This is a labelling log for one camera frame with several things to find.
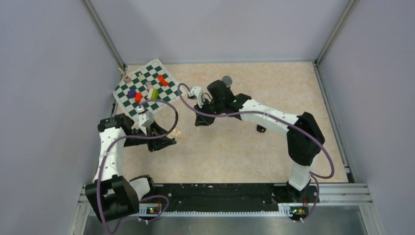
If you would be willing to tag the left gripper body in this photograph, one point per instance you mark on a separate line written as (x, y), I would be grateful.
(152, 143)

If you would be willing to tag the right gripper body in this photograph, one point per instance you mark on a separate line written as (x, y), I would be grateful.
(207, 108)

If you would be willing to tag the white earbud case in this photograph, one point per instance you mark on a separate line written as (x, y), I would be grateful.
(176, 134)

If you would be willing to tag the black earbud case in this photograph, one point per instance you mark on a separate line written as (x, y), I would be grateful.
(260, 129)

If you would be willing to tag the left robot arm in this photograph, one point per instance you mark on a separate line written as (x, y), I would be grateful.
(110, 194)

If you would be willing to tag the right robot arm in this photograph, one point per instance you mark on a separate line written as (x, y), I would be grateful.
(301, 132)

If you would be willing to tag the white block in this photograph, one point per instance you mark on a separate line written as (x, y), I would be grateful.
(150, 93)

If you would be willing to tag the black microphone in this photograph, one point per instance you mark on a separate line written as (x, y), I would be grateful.
(227, 80)

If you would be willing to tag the yellow-green block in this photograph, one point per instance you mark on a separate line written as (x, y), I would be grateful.
(155, 94)

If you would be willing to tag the red block small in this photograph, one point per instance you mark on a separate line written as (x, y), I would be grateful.
(138, 98)

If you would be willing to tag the green white chessboard mat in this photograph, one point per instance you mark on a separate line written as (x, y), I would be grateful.
(150, 71)

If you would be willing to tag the purple block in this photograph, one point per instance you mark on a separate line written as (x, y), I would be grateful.
(131, 94)

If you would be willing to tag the grey cylinder piece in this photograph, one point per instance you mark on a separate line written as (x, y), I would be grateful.
(149, 85)

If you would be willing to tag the red block long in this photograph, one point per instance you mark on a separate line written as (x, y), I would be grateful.
(162, 80)

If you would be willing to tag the cream chess piece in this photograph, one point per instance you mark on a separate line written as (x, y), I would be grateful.
(141, 77)

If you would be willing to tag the tan wooden block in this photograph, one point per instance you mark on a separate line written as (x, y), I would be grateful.
(127, 79)

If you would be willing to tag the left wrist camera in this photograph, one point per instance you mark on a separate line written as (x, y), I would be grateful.
(145, 119)

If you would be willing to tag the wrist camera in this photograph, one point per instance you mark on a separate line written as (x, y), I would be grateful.
(196, 93)
(145, 119)

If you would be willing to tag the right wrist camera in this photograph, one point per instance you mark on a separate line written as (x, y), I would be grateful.
(196, 93)

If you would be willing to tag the left corner post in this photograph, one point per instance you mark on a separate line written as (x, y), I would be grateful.
(103, 32)

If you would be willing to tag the corner post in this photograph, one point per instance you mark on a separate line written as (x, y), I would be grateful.
(103, 32)
(351, 4)

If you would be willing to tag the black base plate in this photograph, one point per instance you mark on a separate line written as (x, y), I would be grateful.
(242, 197)

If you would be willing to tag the right corner post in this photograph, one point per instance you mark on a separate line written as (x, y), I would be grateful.
(351, 4)

